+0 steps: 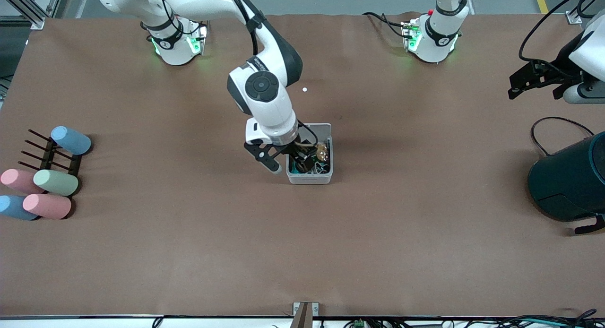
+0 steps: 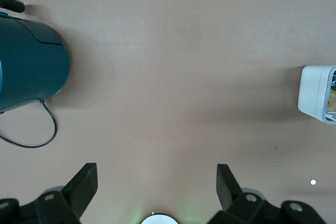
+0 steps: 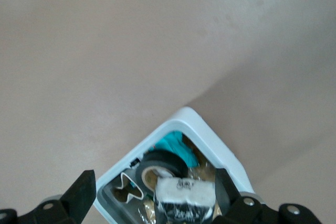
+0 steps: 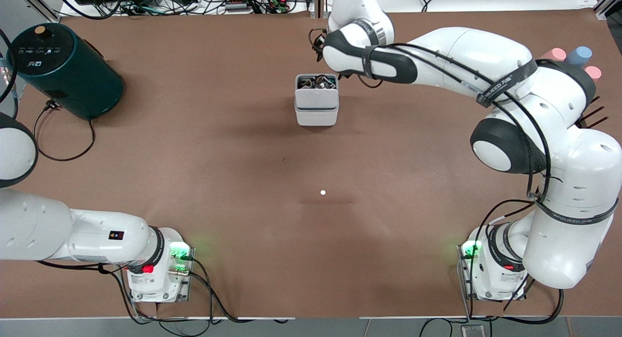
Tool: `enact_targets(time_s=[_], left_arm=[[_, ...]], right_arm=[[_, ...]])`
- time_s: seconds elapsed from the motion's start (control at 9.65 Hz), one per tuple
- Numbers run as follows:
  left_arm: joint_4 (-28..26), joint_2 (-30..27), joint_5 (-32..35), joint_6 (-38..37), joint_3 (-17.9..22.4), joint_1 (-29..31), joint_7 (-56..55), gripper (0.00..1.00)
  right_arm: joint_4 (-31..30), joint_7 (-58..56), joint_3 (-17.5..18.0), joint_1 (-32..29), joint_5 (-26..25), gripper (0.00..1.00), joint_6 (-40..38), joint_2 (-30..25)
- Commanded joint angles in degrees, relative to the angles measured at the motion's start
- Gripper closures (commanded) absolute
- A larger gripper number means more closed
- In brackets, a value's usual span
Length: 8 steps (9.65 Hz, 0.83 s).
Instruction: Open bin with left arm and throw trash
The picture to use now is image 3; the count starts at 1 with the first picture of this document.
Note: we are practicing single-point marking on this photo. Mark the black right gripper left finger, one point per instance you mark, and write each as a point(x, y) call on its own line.
point(76, 197)

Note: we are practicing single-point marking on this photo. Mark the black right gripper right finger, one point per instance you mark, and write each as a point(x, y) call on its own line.
point(228, 200)

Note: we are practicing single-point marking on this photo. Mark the black tissue packet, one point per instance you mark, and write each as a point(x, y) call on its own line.
point(183, 195)

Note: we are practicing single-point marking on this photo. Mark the white rubber band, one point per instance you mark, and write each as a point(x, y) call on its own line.
point(123, 182)

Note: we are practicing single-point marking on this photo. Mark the white lidded trash bin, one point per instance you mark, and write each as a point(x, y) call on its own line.
point(210, 140)

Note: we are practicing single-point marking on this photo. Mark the black tape roll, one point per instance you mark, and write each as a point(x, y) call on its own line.
point(168, 162)

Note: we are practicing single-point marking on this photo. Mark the golden snack wrapper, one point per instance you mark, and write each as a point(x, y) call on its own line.
point(202, 172)

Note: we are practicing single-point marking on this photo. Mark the teal cloth item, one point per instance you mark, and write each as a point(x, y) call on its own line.
point(178, 146)

